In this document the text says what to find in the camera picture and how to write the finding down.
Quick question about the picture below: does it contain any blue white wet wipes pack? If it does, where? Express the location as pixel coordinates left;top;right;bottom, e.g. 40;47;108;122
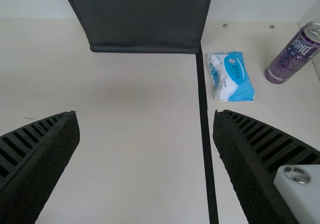
206;50;257;103

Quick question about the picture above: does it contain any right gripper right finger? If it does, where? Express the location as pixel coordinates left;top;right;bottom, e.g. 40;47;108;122
212;109;320;224

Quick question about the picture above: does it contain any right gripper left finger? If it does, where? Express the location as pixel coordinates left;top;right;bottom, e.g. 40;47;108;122
0;110;81;224

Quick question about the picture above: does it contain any purple can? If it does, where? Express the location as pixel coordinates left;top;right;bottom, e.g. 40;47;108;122
264;21;320;85

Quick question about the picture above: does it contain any black strip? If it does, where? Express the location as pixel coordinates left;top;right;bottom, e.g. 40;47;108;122
195;49;220;224

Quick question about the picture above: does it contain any dark grey bag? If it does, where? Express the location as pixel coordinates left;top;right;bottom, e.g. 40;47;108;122
58;0;216;54

